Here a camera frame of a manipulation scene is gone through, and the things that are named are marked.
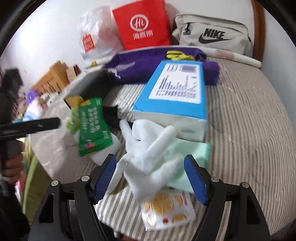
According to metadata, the beige Nike bag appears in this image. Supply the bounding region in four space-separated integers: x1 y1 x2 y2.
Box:
172 14 253 57

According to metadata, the wooden furniture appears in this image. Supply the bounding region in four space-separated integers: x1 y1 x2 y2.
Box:
30 61 69 94

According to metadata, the white Miniso plastic bag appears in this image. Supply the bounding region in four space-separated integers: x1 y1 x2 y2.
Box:
78 6 123 64

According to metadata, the blue tissue pack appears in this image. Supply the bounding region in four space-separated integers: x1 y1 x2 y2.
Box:
132 60 208 142

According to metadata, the person's left hand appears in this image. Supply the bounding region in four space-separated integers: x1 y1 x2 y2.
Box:
4 141 25 184

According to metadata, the white and green glove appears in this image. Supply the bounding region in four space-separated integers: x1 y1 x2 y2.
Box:
107 120 211 203

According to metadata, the light green tissue pack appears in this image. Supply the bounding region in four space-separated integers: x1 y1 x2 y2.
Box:
66 108 80 135

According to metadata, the wooden door frame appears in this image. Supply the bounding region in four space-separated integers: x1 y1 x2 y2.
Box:
251 0 266 62

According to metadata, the purple towel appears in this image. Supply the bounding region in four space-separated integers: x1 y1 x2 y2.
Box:
104 48 219 86

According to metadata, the yellow and black toy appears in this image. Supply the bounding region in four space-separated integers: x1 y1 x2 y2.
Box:
166 50 196 61

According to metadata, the black sock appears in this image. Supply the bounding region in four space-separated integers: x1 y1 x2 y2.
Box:
103 105 121 130

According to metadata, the brown patterned box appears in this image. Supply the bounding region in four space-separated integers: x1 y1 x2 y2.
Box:
66 65 81 82

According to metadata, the green snack packet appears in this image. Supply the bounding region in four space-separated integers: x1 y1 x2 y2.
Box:
78 97 113 157

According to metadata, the white foam sponge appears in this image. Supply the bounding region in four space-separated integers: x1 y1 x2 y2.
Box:
89 133 122 166

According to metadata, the red paper shopping bag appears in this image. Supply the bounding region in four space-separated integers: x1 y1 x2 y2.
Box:
112 0 171 50

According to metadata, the lemon print wet wipe pack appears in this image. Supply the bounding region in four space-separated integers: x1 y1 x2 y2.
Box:
141 188 196 231

